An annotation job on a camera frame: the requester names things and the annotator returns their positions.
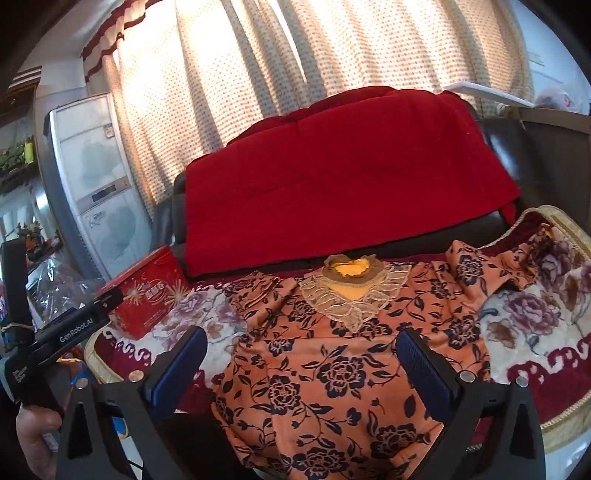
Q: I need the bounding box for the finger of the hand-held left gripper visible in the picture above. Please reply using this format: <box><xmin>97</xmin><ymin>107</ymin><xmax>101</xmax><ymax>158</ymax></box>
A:
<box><xmin>95</xmin><ymin>284</ymin><xmax>124</xmax><ymax>319</ymax></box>

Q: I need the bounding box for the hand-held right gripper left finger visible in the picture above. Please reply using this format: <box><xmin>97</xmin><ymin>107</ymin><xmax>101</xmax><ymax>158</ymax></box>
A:
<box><xmin>58</xmin><ymin>325</ymin><xmax>208</xmax><ymax>480</ymax></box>

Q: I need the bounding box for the dark leather sofa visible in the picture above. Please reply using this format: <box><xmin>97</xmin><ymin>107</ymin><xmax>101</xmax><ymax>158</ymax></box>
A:
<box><xmin>151</xmin><ymin>99</ymin><xmax>591</xmax><ymax>278</ymax></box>

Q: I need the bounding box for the shelf with plants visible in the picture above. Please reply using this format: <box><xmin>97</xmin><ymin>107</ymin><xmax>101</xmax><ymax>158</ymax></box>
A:
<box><xmin>0</xmin><ymin>136</ymin><xmax>38</xmax><ymax>197</ymax></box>

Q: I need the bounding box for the person's left hand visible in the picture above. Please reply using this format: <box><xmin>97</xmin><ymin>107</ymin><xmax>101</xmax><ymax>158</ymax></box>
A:
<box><xmin>15</xmin><ymin>405</ymin><xmax>64</xmax><ymax>480</ymax></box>

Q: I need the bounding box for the standing air conditioner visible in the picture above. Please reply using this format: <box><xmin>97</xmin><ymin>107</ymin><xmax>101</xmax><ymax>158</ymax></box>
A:
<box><xmin>44</xmin><ymin>92</ymin><xmax>154</xmax><ymax>281</ymax></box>

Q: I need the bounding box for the white flat board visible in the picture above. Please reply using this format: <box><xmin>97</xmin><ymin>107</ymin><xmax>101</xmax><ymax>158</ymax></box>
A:
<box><xmin>442</xmin><ymin>80</ymin><xmax>536</xmax><ymax>108</ymax></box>

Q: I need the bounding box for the floral printed blanket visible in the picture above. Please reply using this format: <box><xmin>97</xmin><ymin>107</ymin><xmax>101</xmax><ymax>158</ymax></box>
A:
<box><xmin>84</xmin><ymin>204</ymin><xmax>591</xmax><ymax>464</ymax></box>

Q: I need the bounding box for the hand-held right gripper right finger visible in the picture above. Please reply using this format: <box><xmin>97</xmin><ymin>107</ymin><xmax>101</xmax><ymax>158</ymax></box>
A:
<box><xmin>394</xmin><ymin>329</ymin><xmax>548</xmax><ymax>480</ymax></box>

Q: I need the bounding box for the red curtain valance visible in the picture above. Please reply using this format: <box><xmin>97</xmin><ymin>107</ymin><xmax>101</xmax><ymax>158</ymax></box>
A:
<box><xmin>80</xmin><ymin>0</ymin><xmax>164</xmax><ymax>78</ymax></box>

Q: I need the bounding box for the orange floral blouse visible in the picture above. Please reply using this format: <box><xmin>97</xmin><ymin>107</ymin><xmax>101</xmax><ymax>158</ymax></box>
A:
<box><xmin>210</xmin><ymin>224</ymin><xmax>561</xmax><ymax>478</ymax></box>

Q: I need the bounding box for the red gift box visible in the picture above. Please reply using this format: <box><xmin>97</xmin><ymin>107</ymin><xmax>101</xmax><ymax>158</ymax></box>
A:
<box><xmin>107</xmin><ymin>246</ymin><xmax>190</xmax><ymax>341</ymax></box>

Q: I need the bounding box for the red blanket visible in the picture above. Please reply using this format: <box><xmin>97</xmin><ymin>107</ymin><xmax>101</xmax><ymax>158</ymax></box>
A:
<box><xmin>184</xmin><ymin>86</ymin><xmax>522</xmax><ymax>278</ymax></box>

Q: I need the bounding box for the clear plastic wrap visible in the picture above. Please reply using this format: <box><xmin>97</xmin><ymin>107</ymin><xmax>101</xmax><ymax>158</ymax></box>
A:
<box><xmin>25</xmin><ymin>256</ymin><xmax>105</xmax><ymax>330</ymax></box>

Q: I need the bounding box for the dotted cream curtain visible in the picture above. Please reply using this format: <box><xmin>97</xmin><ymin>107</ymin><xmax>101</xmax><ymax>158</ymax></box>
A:
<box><xmin>102</xmin><ymin>0</ymin><xmax>536</xmax><ymax>210</ymax></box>

